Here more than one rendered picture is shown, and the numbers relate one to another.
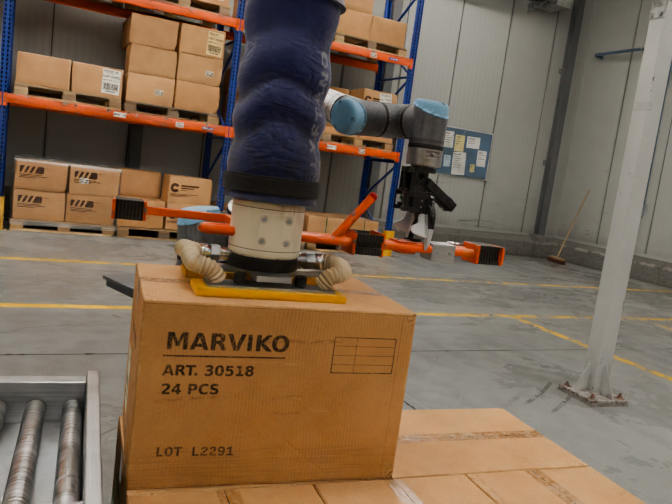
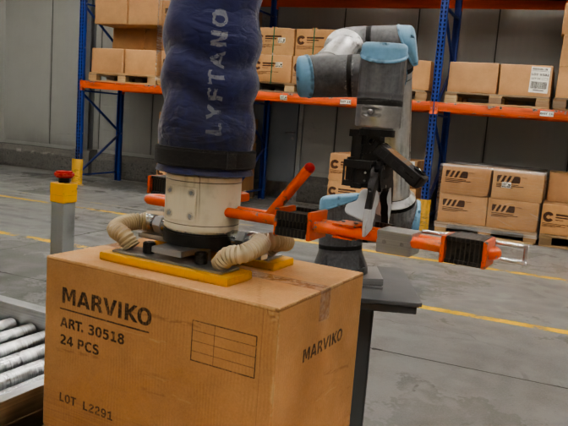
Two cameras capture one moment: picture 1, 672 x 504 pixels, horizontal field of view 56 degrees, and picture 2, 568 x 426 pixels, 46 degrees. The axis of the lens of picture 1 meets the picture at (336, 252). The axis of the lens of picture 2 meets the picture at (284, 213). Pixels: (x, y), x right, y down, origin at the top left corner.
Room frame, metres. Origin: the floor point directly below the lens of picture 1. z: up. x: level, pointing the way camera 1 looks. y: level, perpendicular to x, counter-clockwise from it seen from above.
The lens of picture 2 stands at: (0.64, -1.08, 1.29)
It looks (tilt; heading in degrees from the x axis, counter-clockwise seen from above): 8 degrees down; 49
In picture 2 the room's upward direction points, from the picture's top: 4 degrees clockwise
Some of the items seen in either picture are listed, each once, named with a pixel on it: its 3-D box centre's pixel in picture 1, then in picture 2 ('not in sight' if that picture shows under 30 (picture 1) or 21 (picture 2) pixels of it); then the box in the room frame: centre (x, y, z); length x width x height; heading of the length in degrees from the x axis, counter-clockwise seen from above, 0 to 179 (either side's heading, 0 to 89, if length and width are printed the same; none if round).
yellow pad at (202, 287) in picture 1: (270, 285); (174, 258); (1.41, 0.14, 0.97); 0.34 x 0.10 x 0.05; 111
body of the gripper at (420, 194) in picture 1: (416, 190); (370, 160); (1.65, -0.19, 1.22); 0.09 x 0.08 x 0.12; 111
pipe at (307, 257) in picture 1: (262, 260); (200, 235); (1.49, 0.17, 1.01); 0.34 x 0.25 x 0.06; 111
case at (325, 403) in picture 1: (259, 366); (203, 347); (1.51, 0.15, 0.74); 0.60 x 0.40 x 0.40; 110
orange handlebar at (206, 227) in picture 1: (327, 233); (303, 213); (1.68, 0.03, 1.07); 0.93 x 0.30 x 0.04; 111
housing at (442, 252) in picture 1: (437, 251); (398, 241); (1.66, -0.26, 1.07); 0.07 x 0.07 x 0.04; 21
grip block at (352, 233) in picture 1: (362, 242); (300, 222); (1.58, -0.06, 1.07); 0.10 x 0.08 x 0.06; 21
